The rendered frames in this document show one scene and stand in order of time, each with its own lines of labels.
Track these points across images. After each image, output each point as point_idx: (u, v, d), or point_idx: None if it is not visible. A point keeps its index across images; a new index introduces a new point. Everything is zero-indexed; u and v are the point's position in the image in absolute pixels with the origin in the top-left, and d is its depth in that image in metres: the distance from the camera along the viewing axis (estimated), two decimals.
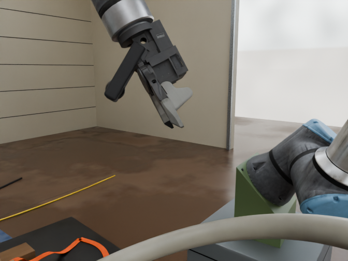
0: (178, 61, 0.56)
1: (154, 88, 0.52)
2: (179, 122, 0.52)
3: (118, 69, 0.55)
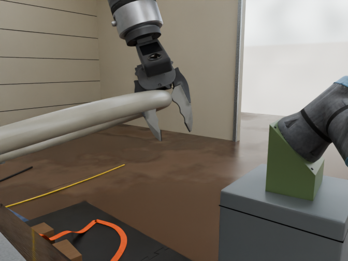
0: None
1: (188, 89, 0.58)
2: (186, 127, 0.59)
3: (163, 48, 0.54)
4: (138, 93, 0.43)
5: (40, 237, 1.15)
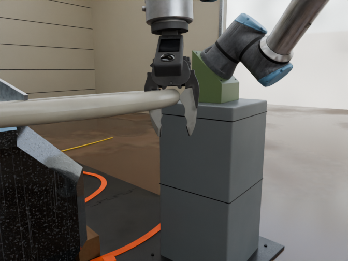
0: None
1: (199, 95, 0.57)
2: (187, 130, 0.59)
3: (182, 49, 0.52)
4: (131, 95, 0.43)
5: None
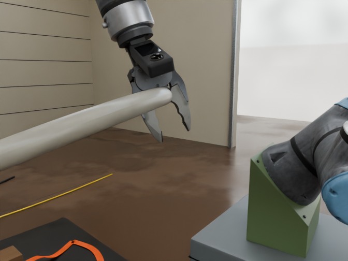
0: None
1: (185, 89, 0.59)
2: (185, 126, 0.60)
3: (161, 48, 0.54)
4: (150, 90, 0.42)
5: None
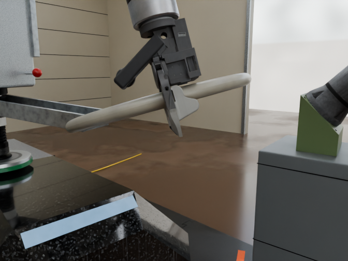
0: (193, 63, 0.55)
1: (165, 96, 0.53)
2: (179, 131, 0.56)
3: (132, 58, 0.55)
4: (242, 73, 0.67)
5: None
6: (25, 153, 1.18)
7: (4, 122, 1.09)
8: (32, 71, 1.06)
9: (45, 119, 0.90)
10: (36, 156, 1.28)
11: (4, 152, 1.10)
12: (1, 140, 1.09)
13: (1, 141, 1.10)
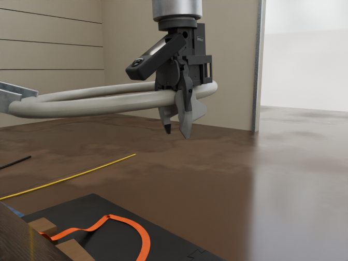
0: (206, 70, 0.58)
1: (188, 98, 0.53)
2: (185, 132, 0.57)
3: (158, 52, 0.51)
4: (214, 81, 0.74)
5: (37, 235, 0.65)
6: None
7: None
8: None
9: None
10: None
11: None
12: None
13: None
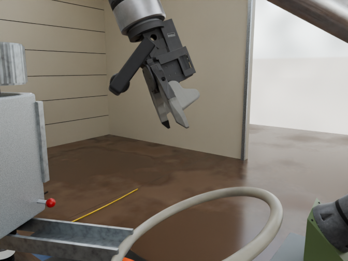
0: (186, 62, 0.56)
1: (163, 86, 0.51)
2: (185, 122, 0.52)
3: (126, 62, 0.54)
4: (278, 211, 0.73)
5: None
6: None
7: None
8: (45, 201, 1.03)
9: (73, 254, 0.88)
10: None
11: None
12: None
13: None
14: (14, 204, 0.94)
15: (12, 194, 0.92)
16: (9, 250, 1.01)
